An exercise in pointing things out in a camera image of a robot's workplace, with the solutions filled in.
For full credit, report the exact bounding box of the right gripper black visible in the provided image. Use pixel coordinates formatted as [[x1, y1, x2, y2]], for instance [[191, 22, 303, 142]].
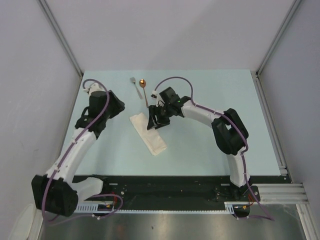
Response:
[[147, 104, 173, 131]]

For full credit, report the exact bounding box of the white cloth napkin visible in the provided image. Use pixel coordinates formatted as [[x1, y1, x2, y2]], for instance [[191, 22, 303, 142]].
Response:
[[129, 112, 167, 156]]

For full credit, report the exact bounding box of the silver fork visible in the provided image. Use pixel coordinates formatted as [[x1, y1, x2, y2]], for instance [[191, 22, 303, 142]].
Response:
[[130, 77, 143, 100]]

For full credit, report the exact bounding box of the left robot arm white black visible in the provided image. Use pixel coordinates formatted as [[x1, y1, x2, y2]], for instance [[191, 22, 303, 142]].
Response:
[[31, 90, 125, 217]]

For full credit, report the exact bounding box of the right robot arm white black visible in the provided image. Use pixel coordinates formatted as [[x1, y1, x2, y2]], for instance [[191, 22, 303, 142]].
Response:
[[146, 87, 250, 201]]

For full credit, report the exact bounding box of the copper spoon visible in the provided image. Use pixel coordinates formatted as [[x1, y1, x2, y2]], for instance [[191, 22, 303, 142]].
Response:
[[139, 79, 149, 108]]

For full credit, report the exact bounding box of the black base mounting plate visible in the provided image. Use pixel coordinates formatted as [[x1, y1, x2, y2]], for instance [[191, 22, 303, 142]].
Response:
[[94, 175, 288, 209]]

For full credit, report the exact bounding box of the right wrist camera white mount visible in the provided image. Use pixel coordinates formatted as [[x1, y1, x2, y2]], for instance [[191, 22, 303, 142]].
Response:
[[151, 90, 162, 106]]

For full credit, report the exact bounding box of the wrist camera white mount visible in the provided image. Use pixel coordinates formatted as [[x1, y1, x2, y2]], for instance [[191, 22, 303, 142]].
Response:
[[83, 83, 105, 96], [151, 90, 162, 106]]

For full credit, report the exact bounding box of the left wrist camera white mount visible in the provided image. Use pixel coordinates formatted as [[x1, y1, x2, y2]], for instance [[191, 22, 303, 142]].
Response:
[[83, 83, 105, 96]]

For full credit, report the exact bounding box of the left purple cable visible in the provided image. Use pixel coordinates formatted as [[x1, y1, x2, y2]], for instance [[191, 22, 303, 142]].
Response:
[[41, 79, 125, 225]]

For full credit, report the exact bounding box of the purple cable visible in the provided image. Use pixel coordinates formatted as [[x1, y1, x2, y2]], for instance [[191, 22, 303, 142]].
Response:
[[41, 79, 125, 225], [152, 76, 276, 222]]

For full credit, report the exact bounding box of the left aluminium frame post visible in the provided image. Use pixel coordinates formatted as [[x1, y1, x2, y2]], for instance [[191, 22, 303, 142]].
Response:
[[36, 0, 84, 78]]

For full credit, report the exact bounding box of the aluminium frame post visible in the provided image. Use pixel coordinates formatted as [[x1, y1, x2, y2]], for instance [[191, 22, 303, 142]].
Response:
[[36, 0, 84, 78], [255, 0, 304, 77]]

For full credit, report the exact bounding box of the white slotted cable duct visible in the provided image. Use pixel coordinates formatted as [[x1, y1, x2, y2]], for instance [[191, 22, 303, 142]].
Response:
[[74, 201, 251, 215]]

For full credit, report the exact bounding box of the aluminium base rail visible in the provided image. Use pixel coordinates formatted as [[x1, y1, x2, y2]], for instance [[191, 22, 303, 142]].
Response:
[[256, 183, 309, 204]]

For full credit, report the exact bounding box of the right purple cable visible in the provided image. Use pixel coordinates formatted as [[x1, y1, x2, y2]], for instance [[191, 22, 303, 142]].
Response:
[[152, 76, 276, 222]]

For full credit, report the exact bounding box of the right aluminium frame post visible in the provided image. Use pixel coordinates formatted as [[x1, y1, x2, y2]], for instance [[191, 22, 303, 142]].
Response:
[[255, 0, 304, 77]]

